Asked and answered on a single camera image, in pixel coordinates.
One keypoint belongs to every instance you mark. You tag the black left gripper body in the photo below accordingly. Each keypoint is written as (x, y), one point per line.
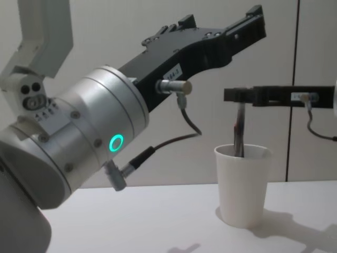
(168, 63)

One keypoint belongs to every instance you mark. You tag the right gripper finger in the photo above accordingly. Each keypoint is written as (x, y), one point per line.
(237, 95)

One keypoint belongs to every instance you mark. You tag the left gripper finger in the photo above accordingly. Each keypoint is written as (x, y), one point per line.
(247, 31)
(188, 21)

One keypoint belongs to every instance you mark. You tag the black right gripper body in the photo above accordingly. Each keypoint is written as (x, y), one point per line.
(279, 96)

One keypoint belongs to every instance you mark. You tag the dark stirring stick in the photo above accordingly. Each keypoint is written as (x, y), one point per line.
(239, 129)

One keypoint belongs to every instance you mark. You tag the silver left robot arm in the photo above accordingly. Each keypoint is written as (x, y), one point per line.
(87, 124)

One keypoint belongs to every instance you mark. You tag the white paper cup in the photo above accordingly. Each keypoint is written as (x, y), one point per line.
(243, 189)

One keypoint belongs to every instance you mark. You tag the white table cloth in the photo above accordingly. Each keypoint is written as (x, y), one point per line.
(158, 221)

